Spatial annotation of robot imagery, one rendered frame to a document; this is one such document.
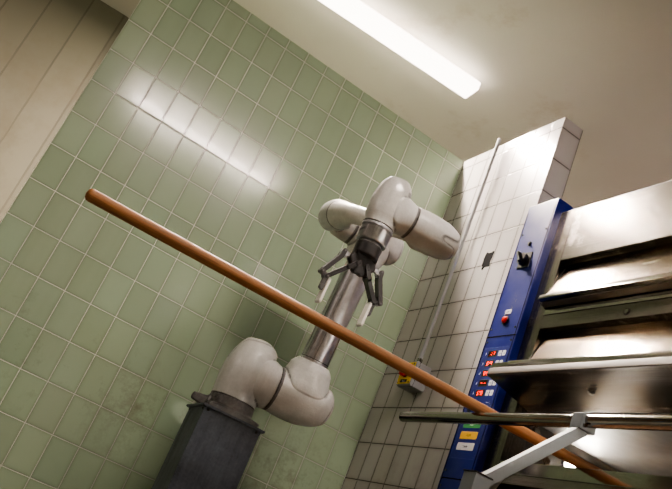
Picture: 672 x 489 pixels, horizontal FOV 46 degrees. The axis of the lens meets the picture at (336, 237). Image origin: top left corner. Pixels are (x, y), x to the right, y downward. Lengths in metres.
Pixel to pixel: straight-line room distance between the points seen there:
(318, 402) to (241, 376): 0.27
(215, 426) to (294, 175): 1.22
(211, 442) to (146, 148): 1.19
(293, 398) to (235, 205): 0.91
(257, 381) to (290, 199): 0.95
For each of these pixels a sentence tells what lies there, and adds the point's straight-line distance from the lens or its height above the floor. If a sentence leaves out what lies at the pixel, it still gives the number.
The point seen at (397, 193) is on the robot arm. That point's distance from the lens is 2.17.
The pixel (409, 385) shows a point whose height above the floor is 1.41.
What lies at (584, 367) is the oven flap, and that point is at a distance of 2.21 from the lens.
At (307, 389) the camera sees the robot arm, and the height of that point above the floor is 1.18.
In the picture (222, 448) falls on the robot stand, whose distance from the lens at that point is 2.53.
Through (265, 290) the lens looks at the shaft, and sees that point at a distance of 1.81.
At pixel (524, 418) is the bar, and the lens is 1.91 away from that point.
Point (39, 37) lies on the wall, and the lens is 5.15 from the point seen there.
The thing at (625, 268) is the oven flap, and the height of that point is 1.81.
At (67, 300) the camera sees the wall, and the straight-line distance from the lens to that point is 2.93.
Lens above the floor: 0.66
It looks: 22 degrees up
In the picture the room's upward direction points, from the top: 23 degrees clockwise
